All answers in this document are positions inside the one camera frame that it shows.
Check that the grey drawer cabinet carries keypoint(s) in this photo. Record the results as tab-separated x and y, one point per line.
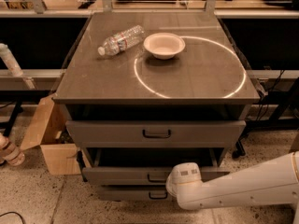
205	82

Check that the clear plastic water bottle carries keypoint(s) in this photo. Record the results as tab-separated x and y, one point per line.
122	41

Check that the grey bottom drawer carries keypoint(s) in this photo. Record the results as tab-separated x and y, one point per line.
133	193

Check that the grey drawer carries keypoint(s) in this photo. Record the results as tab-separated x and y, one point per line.
148	166
150	134
133	193

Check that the white paper bowl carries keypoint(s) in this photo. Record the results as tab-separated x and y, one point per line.
164	46

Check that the cardboard box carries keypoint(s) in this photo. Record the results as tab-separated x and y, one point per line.
44	131

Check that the white tube at left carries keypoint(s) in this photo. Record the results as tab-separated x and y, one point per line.
13	66

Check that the black cabinet caster wheel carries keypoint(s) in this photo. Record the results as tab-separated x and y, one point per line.
239	150

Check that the grey top drawer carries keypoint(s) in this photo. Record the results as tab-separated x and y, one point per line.
150	134

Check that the bottle at left edge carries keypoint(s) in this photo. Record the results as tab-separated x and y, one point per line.
10	152

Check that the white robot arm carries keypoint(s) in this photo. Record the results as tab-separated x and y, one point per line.
268	183

